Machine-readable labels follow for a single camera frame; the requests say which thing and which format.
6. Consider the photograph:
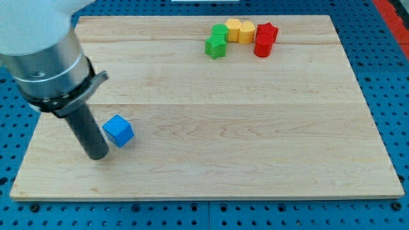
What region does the red star block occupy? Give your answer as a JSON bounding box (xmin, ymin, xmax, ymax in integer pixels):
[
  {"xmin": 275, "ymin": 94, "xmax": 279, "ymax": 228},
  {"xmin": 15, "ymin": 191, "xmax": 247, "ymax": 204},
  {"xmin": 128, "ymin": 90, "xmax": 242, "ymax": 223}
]
[{"xmin": 256, "ymin": 22, "xmax": 279, "ymax": 43}]

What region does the light wooden board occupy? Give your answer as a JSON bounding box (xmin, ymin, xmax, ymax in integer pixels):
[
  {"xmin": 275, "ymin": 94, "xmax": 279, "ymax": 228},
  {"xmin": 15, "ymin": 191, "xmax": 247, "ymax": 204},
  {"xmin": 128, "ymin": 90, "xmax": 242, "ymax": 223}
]
[{"xmin": 10, "ymin": 15, "xmax": 405, "ymax": 201}]

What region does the red cylinder block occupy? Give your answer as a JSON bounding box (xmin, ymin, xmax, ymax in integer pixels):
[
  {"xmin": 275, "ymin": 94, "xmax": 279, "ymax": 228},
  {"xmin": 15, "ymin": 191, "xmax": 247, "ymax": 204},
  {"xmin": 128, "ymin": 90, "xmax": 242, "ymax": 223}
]
[{"xmin": 254, "ymin": 33, "xmax": 274, "ymax": 58}]

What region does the black clamp with grey lever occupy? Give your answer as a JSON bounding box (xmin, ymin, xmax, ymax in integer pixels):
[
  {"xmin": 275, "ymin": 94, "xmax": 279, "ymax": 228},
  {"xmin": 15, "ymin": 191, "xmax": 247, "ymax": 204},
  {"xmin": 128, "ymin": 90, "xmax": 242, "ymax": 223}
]
[{"xmin": 19, "ymin": 57, "xmax": 109, "ymax": 118}]

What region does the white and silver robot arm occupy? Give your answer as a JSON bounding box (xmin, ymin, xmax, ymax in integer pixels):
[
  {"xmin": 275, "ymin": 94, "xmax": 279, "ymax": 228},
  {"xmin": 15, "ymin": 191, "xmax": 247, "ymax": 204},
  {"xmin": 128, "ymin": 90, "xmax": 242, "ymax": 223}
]
[{"xmin": 1, "ymin": 0, "xmax": 93, "ymax": 100}]

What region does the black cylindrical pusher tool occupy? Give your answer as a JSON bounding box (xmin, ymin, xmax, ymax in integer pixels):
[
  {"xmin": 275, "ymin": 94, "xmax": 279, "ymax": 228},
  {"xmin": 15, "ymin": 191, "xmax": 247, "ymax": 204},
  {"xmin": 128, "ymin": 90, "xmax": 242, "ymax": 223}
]
[{"xmin": 65, "ymin": 103, "xmax": 109, "ymax": 160}]

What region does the green cylinder block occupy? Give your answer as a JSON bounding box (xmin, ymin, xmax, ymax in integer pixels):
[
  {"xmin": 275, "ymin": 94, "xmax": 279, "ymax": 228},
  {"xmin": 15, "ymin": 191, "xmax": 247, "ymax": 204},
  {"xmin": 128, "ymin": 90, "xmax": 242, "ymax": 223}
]
[{"xmin": 211, "ymin": 24, "xmax": 229, "ymax": 42}]

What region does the blue cube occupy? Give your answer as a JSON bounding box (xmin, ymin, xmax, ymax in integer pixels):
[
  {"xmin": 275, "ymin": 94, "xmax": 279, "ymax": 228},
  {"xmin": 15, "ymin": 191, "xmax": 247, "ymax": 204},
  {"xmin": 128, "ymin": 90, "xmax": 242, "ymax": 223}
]
[{"xmin": 102, "ymin": 115, "xmax": 134, "ymax": 148}]

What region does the yellow hexagon block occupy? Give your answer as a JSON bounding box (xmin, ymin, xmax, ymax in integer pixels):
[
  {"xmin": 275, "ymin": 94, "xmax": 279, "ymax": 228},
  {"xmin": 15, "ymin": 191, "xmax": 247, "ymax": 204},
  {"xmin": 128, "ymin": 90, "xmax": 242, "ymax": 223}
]
[{"xmin": 225, "ymin": 19, "xmax": 242, "ymax": 42}]

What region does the green star block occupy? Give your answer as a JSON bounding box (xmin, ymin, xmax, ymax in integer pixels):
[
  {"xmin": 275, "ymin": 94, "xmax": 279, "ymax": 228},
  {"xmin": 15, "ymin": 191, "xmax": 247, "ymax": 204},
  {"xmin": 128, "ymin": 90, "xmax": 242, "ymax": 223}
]
[{"xmin": 205, "ymin": 34, "xmax": 227, "ymax": 59}]

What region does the yellow heart block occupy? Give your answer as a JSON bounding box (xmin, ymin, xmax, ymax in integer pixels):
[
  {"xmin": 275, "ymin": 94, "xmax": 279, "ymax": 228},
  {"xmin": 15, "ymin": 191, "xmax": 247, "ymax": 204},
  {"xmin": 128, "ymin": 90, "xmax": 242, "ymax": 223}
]
[{"xmin": 238, "ymin": 21, "xmax": 256, "ymax": 44}]

